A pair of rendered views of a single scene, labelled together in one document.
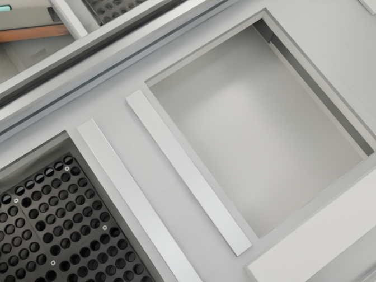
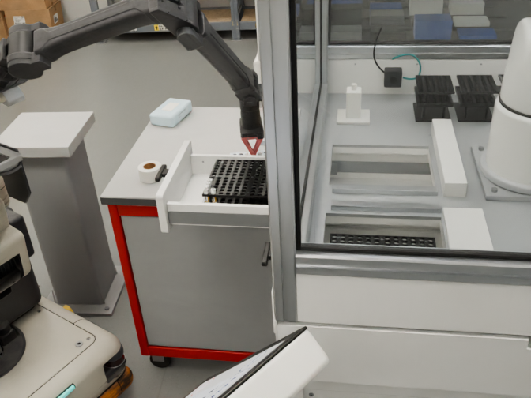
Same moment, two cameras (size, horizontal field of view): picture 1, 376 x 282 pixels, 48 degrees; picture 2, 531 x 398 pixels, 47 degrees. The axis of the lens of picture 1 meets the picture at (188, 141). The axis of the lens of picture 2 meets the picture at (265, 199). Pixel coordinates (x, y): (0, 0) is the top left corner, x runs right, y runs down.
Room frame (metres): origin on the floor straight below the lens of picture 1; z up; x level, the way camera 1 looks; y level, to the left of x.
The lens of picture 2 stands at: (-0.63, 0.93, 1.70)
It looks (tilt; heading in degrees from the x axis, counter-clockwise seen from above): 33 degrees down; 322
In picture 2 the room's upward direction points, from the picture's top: 3 degrees counter-clockwise
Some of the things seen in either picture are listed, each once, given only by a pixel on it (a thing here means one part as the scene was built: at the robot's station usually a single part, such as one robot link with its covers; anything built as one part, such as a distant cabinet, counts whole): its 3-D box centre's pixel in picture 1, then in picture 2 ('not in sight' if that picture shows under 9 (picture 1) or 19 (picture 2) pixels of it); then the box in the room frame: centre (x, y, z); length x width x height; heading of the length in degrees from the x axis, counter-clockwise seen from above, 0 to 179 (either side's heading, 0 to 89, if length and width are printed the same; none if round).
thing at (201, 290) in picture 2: not in sight; (228, 241); (0.85, -0.06, 0.38); 0.62 x 0.58 x 0.76; 132
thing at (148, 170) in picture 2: not in sight; (150, 171); (0.84, 0.20, 0.78); 0.07 x 0.07 x 0.04
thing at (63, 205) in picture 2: not in sight; (67, 216); (1.42, 0.30, 0.38); 0.30 x 0.30 x 0.76; 46
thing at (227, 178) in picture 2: not in sight; (253, 187); (0.44, 0.12, 0.87); 0.22 x 0.18 x 0.06; 42
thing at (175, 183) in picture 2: not in sight; (177, 183); (0.59, 0.26, 0.87); 0.29 x 0.02 x 0.11; 132
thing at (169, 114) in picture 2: not in sight; (171, 112); (1.15, -0.07, 0.78); 0.15 x 0.10 x 0.04; 119
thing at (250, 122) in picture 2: not in sight; (250, 118); (0.67, -0.06, 0.92); 0.10 x 0.07 x 0.07; 144
